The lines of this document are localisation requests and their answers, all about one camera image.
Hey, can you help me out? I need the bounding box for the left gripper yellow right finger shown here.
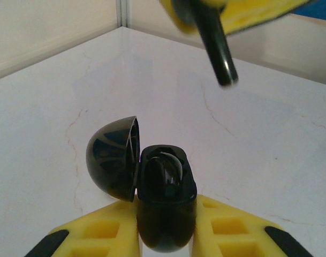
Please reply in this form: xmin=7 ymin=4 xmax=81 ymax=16
xmin=191 ymin=194 xmax=313 ymax=257

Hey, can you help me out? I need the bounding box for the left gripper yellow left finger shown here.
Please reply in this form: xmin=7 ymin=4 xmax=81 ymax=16
xmin=25 ymin=199 xmax=141 ymax=257

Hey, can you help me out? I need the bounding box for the black wireless earbud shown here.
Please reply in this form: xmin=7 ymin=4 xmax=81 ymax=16
xmin=173 ymin=0 xmax=239 ymax=87

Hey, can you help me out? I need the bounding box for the black earbud charging case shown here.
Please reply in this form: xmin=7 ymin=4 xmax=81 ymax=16
xmin=85 ymin=115 xmax=198 ymax=254

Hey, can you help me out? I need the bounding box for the aluminium frame post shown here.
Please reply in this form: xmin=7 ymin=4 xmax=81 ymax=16
xmin=116 ymin=0 xmax=132 ymax=28

